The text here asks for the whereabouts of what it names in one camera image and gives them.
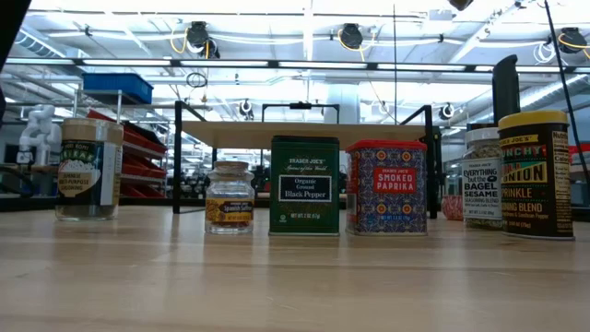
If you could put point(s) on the furikake jar tan lid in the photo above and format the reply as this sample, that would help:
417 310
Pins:
90 170

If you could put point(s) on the red bin rack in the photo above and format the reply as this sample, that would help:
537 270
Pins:
147 143

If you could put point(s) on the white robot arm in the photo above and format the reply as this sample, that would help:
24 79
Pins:
39 129

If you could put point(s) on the wooden shelf riser black legs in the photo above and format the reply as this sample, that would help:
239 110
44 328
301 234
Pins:
299 133

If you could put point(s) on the long ceiling light strip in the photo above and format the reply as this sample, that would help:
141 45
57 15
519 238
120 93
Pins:
138 61

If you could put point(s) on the chili onion jar yellow lid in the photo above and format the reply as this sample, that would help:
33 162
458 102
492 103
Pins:
534 184

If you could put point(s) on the dark green spice tin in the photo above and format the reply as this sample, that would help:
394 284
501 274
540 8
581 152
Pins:
304 184

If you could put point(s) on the blue storage bin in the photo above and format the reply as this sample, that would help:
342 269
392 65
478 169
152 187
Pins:
117 87

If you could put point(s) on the white building column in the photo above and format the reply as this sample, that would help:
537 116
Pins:
343 99

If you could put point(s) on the black cylindrical post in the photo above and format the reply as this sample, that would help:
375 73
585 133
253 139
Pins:
506 87

